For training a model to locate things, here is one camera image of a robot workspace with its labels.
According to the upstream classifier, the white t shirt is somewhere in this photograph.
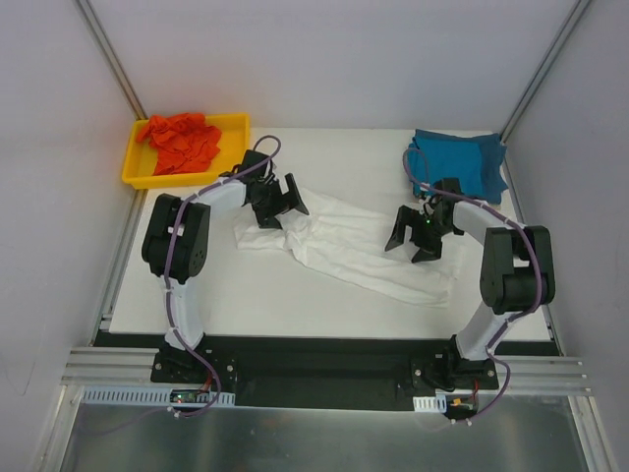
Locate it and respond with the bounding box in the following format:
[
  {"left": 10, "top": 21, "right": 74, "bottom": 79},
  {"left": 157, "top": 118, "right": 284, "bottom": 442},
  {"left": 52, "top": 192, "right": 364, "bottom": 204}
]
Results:
[{"left": 233, "top": 190, "right": 466, "bottom": 308}]

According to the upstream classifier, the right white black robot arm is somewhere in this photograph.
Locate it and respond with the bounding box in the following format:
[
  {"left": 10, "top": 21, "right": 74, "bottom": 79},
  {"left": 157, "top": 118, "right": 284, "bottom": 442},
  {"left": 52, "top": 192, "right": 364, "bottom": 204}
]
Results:
[{"left": 384, "top": 178, "right": 555, "bottom": 391}]

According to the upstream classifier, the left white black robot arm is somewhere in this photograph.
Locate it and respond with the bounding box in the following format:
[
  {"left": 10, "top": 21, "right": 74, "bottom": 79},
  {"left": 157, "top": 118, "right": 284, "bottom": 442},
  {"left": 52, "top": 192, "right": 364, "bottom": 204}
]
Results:
[{"left": 141, "top": 149, "right": 309, "bottom": 387}]

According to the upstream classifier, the folded blue t shirt stack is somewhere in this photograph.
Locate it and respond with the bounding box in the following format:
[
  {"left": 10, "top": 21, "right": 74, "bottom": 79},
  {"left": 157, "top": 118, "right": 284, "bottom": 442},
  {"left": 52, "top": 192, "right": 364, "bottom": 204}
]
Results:
[{"left": 408, "top": 129, "right": 508, "bottom": 206}]

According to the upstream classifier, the orange t shirt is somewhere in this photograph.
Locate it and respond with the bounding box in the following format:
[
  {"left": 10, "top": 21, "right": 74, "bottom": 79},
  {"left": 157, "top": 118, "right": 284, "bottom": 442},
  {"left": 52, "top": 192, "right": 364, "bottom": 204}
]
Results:
[{"left": 135, "top": 113, "right": 222, "bottom": 176}]

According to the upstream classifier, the yellow plastic bin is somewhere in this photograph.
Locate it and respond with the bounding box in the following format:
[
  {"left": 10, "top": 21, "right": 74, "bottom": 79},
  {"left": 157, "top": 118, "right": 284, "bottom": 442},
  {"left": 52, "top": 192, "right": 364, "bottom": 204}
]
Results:
[{"left": 122, "top": 113, "right": 250, "bottom": 190}]

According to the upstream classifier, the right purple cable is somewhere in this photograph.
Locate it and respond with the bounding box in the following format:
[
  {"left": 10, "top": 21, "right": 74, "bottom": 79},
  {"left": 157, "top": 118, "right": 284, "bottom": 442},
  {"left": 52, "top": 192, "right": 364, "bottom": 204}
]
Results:
[{"left": 402, "top": 147, "right": 549, "bottom": 432}]

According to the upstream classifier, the purple cable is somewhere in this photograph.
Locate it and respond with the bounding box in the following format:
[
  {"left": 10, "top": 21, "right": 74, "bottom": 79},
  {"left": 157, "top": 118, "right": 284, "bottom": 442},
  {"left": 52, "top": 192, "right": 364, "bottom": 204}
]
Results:
[
  {"left": 402, "top": 147, "right": 549, "bottom": 432},
  {"left": 164, "top": 135, "right": 284, "bottom": 419}
]

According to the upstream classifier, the front aluminium rail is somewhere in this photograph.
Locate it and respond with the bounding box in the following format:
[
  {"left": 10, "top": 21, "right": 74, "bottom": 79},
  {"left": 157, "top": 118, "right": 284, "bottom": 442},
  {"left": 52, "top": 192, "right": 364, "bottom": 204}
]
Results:
[{"left": 62, "top": 346, "right": 594, "bottom": 396}]

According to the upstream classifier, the right grey cable duct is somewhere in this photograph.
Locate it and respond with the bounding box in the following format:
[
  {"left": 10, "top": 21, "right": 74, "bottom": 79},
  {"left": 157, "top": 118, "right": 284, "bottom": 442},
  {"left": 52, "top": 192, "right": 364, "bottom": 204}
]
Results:
[{"left": 413, "top": 394, "right": 447, "bottom": 414}]

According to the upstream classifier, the grey cable duct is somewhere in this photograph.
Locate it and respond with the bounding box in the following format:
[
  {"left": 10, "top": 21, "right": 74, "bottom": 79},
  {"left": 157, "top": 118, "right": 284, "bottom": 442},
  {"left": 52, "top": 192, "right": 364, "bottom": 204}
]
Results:
[
  {"left": 83, "top": 386, "right": 216, "bottom": 408},
  {"left": 413, "top": 394, "right": 447, "bottom": 414}
]

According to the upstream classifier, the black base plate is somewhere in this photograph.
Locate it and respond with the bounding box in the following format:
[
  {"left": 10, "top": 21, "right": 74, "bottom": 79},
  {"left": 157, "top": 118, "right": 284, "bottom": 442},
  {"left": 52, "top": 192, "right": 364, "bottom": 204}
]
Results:
[{"left": 95, "top": 333, "right": 559, "bottom": 411}]

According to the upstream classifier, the left aluminium frame post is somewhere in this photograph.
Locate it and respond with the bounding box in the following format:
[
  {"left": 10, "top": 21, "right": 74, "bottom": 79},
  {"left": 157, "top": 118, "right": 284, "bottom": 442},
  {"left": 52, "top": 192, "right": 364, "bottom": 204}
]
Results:
[{"left": 73, "top": 0, "right": 147, "bottom": 120}]

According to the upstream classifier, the aluminium frame post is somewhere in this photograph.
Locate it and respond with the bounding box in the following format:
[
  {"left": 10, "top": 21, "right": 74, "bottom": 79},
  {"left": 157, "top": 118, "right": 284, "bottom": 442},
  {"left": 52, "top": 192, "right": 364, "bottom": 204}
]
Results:
[
  {"left": 73, "top": 0, "right": 147, "bottom": 120},
  {"left": 499, "top": 0, "right": 594, "bottom": 143}
]

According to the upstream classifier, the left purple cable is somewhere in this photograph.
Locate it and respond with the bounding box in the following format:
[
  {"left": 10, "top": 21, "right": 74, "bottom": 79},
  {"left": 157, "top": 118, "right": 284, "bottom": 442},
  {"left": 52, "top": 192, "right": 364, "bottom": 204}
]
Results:
[{"left": 164, "top": 135, "right": 284, "bottom": 419}]

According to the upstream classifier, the left grey cable duct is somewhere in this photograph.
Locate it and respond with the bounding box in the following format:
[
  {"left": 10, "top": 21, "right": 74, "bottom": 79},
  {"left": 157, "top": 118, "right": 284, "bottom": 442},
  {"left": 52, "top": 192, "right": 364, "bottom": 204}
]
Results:
[{"left": 83, "top": 386, "right": 216, "bottom": 408}]

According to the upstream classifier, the right aluminium frame post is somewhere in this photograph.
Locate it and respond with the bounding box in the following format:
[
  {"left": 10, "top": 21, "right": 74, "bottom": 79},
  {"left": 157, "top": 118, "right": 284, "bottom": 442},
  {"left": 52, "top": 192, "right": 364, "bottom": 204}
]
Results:
[{"left": 499, "top": 0, "right": 594, "bottom": 143}]

